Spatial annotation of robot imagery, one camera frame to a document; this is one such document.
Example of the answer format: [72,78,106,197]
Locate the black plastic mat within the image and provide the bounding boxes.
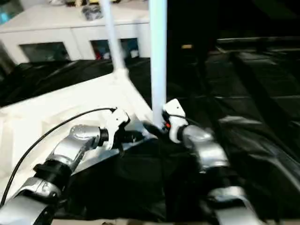
[0,50,300,222]

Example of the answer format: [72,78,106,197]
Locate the white plastic table top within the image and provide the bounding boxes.
[0,69,163,203]

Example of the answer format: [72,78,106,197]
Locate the black parts in clear bag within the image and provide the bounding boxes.
[81,5,104,22]

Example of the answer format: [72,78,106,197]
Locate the white sideboard cabinet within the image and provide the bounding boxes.
[0,3,152,64]

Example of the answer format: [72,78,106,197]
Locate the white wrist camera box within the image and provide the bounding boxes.
[162,97,190,143]
[106,107,131,151]

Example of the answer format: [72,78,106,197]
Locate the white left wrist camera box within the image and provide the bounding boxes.
[106,107,131,151]

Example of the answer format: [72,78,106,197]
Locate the white plastic table leg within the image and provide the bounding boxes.
[100,0,130,81]
[147,0,169,129]

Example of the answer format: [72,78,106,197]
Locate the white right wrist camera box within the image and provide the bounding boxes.
[162,97,190,143]

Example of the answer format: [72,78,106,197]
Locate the black draped furniture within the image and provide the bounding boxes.
[166,0,300,57]

